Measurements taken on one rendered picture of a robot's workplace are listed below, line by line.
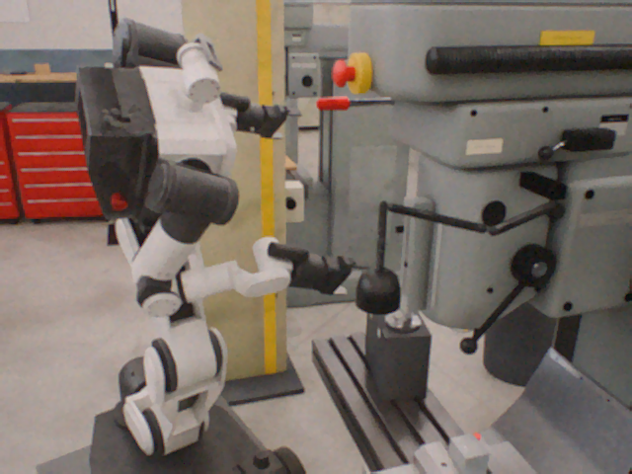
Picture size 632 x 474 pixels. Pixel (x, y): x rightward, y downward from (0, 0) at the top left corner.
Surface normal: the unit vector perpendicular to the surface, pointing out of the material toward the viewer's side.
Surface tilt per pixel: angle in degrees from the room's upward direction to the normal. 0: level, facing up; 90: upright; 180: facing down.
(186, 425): 36
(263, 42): 90
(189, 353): 60
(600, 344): 90
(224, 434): 0
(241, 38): 90
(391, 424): 0
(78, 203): 90
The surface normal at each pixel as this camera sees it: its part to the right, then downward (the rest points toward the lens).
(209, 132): 0.33, -0.59
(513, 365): -0.47, 0.38
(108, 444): 0.01, -0.93
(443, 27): 0.20, 0.37
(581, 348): -0.96, 0.10
